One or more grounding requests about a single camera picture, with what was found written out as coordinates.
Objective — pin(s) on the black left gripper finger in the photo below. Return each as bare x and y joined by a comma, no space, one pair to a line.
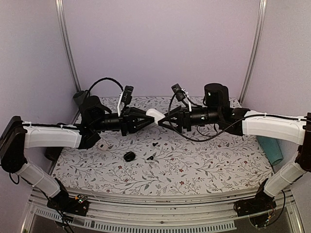
135,112
141,123

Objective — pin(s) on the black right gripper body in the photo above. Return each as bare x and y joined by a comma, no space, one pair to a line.
187,123

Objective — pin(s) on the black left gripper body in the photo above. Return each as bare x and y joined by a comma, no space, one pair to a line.
125,122

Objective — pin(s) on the white oval earbud case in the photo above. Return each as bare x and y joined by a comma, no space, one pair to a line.
157,115

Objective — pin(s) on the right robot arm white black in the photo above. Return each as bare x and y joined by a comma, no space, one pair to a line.
242,121

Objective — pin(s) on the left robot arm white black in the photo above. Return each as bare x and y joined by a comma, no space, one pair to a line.
96,118

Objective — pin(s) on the black open earbud case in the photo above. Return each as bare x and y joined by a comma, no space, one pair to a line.
129,156

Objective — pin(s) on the white earbud case small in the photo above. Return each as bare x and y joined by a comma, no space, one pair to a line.
103,147

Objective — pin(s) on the grey mug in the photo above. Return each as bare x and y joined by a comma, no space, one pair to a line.
79,97

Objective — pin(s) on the teal cup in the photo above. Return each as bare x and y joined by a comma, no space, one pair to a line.
271,148

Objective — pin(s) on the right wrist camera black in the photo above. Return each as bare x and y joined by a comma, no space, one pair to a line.
182,96

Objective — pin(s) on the right aluminium frame post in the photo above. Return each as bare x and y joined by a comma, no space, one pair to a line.
254,50

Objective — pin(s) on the aluminium frame post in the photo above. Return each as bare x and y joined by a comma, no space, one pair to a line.
65,37
254,50

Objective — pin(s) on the aluminium front rail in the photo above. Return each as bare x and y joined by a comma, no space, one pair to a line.
204,213

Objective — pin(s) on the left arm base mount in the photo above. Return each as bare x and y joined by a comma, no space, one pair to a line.
77,205

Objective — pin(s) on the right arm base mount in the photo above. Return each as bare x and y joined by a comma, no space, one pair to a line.
261,210

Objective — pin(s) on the left aluminium frame post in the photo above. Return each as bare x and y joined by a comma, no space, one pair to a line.
65,37

